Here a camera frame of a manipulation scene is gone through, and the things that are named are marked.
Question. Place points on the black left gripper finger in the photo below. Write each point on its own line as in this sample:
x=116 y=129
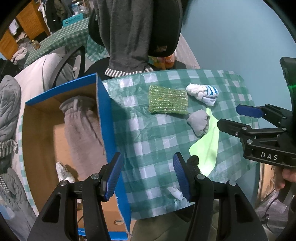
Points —
x=236 y=129

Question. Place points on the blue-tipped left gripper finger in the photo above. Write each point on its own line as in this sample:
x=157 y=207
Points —
x=273 y=114

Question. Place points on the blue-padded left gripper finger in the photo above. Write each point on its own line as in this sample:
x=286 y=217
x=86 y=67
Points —
x=110 y=176
x=185 y=176

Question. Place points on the light green cloth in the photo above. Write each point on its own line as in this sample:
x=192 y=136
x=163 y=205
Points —
x=206 y=147

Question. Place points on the grey sock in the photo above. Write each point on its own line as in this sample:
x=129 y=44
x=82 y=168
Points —
x=199 y=122

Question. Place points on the white blue-striped sock bundle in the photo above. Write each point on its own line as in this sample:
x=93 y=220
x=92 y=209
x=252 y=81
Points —
x=204 y=93

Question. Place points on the green sparkly knitted cloth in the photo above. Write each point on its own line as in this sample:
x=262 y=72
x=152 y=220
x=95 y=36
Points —
x=163 y=100

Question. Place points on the black sock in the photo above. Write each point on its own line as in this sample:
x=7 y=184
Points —
x=193 y=161

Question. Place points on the person's right hand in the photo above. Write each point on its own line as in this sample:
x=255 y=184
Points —
x=283 y=176

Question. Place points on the small white crumpled tissue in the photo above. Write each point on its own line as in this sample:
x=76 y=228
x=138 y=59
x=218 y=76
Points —
x=176 y=193

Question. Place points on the grey sweatpants in box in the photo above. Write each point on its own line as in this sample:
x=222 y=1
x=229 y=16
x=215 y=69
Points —
x=83 y=135

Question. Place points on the green checkered tablecloth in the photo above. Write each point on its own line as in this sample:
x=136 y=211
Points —
x=149 y=141

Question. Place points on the white patterned sock in box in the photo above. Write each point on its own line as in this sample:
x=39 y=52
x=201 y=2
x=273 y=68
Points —
x=63 y=173

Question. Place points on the blue cardboard box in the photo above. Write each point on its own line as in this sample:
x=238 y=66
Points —
x=72 y=164

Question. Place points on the grey jacket pile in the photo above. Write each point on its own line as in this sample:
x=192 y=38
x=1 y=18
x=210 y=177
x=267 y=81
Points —
x=10 y=108

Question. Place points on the black office chair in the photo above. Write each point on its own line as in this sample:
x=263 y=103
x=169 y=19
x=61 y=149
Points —
x=166 y=30

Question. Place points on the far green checkered table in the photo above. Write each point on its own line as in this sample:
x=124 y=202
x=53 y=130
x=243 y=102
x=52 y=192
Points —
x=72 y=36

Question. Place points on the teal box on far table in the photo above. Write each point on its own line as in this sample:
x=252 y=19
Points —
x=73 y=19

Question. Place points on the wooden cabinet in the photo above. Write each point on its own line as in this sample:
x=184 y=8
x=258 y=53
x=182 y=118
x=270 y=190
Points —
x=32 y=23

